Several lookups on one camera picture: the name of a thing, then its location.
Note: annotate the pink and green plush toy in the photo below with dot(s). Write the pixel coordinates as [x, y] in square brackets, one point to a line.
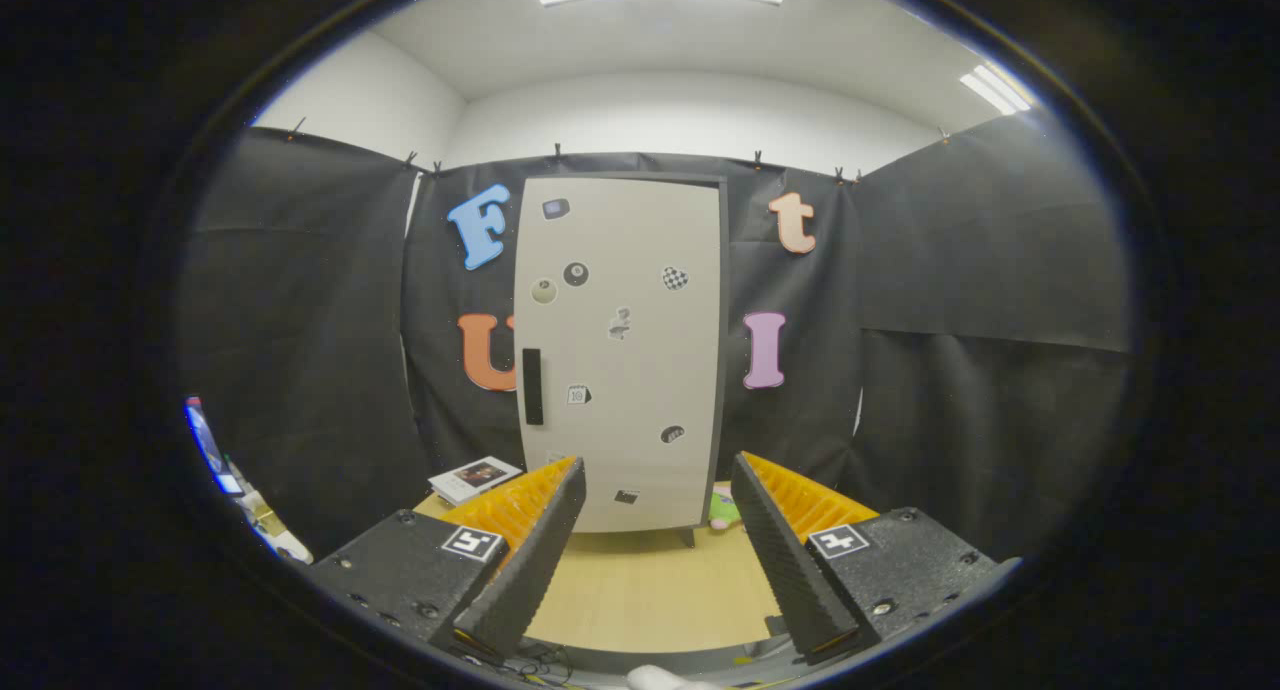
[720, 510]

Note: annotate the black backdrop cloth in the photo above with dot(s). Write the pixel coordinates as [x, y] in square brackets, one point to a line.
[950, 270]

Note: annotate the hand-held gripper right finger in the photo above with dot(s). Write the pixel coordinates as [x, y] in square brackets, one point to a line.
[785, 570]

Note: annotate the grey shoe cabinet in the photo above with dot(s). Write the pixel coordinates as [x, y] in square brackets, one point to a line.
[724, 320]

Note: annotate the blue and white clutter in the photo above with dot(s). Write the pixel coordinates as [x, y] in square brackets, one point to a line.
[250, 500]

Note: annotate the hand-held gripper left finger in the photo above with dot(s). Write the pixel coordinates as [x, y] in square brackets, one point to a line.
[530, 570]

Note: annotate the small ceiling light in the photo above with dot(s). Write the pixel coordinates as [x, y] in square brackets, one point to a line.
[995, 88]

